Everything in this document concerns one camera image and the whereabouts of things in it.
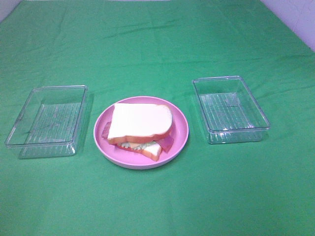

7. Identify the bacon strip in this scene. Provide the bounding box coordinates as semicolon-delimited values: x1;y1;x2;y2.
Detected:
156;135;174;152
101;122;111;140

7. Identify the bread slice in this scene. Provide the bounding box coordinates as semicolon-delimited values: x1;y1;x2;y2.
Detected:
107;103;173;145
116;143;162;161

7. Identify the yellow cheese slice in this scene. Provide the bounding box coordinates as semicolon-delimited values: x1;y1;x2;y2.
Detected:
129;142;147;149

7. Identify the green lettuce leaf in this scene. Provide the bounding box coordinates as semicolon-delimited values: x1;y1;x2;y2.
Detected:
120;141;156;149

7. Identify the pink round plate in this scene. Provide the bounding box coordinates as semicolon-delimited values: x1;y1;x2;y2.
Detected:
94;96;189;170

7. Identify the right clear plastic container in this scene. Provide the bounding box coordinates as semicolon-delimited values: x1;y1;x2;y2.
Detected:
192;76;270;145

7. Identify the clear plastic container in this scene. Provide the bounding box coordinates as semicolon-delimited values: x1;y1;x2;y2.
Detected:
192;76;270;145
5;85;88;159

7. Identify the green tablecloth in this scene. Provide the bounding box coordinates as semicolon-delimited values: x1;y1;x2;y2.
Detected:
0;0;315;236

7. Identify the left clear plastic container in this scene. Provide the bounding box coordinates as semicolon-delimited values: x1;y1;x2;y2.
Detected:
5;85;88;159

